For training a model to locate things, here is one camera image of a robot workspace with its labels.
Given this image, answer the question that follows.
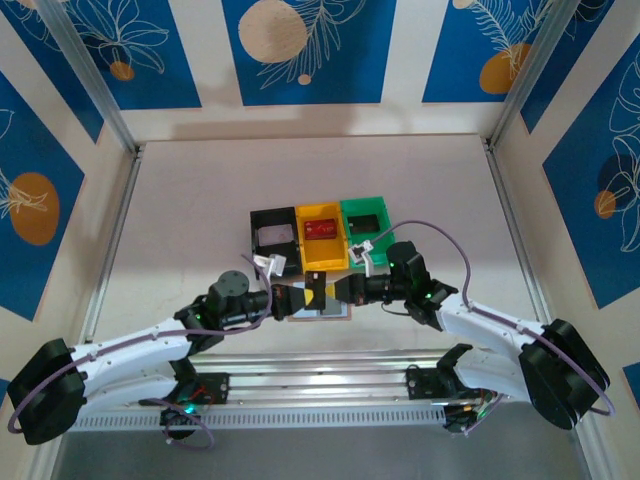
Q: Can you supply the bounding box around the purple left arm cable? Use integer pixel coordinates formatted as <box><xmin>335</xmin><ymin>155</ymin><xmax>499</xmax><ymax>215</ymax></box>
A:
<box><xmin>8</xmin><ymin>252</ymin><xmax>275</xmax><ymax>451</ymax></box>

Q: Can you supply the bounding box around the aluminium frame post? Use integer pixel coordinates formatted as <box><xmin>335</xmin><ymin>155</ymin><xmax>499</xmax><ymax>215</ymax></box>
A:
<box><xmin>483</xmin><ymin>0</ymin><xmax>591</xmax><ymax>151</ymax></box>
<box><xmin>34</xmin><ymin>0</ymin><xmax>141</xmax><ymax>156</ymax></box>

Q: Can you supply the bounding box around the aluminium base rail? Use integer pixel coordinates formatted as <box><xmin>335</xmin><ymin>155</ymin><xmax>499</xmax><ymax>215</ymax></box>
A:
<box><xmin>42</xmin><ymin>350</ymin><xmax>596</xmax><ymax>411</ymax></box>

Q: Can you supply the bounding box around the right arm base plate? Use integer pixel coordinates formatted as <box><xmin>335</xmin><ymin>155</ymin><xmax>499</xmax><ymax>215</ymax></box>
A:
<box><xmin>404</xmin><ymin>364</ymin><xmax>481</xmax><ymax>401</ymax></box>

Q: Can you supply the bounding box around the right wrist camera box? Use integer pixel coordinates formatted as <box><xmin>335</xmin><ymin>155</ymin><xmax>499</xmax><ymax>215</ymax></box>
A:
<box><xmin>348</xmin><ymin>238</ymin><xmax>376</xmax><ymax>276</ymax></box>

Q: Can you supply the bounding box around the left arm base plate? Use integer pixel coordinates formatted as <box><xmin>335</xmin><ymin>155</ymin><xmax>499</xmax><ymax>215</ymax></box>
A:
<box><xmin>169</xmin><ymin>372</ymin><xmax>230</xmax><ymax>406</ymax></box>

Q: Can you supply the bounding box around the slotted grey cable duct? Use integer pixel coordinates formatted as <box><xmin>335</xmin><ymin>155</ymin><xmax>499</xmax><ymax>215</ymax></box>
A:
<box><xmin>69</xmin><ymin>405</ymin><xmax>449</xmax><ymax>432</ymax></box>

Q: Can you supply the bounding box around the green plastic bin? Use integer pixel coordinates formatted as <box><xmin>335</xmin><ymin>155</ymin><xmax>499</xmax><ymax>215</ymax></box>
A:
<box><xmin>339</xmin><ymin>196</ymin><xmax>396</xmax><ymax>266</ymax></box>

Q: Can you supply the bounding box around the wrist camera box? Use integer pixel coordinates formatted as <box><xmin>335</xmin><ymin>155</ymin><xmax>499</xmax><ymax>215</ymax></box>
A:
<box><xmin>348</xmin><ymin>238</ymin><xmax>376</xmax><ymax>276</ymax></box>
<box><xmin>252</xmin><ymin>253</ymin><xmax>287</xmax><ymax>279</ymax></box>

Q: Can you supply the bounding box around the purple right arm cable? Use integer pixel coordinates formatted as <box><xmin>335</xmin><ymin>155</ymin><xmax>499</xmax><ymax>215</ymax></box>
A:
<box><xmin>369</xmin><ymin>221</ymin><xmax>617</xmax><ymax>439</ymax></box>

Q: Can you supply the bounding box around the red VIP card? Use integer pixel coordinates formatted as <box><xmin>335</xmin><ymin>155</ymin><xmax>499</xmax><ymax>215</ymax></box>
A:
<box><xmin>304</xmin><ymin>218</ymin><xmax>337</xmax><ymax>241</ymax></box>

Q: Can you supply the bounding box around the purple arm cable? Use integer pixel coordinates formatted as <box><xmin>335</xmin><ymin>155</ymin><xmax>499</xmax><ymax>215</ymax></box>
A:
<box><xmin>8</xmin><ymin>252</ymin><xmax>275</xmax><ymax>451</ymax></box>
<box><xmin>369</xmin><ymin>221</ymin><xmax>617</xmax><ymax>439</ymax></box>

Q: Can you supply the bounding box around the black plastic bin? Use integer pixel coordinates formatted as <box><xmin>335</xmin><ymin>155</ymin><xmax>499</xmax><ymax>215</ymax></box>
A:
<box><xmin>249</xmin><ymin>206</ymin><xmax>304</xmax><ymax>279</ymax></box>

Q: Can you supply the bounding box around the yellow plastic bin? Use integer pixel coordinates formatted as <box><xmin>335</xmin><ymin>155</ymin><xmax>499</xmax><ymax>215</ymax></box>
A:
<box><xmin>295</xmin><ymin>202</ymin><xmax>350</xmax><ymax>274</ymax></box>

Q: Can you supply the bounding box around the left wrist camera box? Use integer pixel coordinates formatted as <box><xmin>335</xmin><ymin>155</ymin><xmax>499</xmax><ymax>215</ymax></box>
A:
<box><xmin>252</xmin><ymin>253</ymin><xmax>287</xmax><ymax>279</ymax></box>

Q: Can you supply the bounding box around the silver white card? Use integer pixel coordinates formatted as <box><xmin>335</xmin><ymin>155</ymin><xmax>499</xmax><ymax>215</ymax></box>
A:
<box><xmin>258</xmin><ymin>225</ymin><xmax>294</xmax><ymax>246</ymax></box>

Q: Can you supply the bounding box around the aluminium side rail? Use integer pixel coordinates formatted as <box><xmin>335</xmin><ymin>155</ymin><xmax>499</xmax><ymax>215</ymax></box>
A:
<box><xmin>482</xmin><ymin>139</ymin><xmax>561</xmax><ymax>331</ymax></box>
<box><xmin>74</xmin><ymin>144</ymin><xmax>146</xmax><ymax>351</ymax></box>

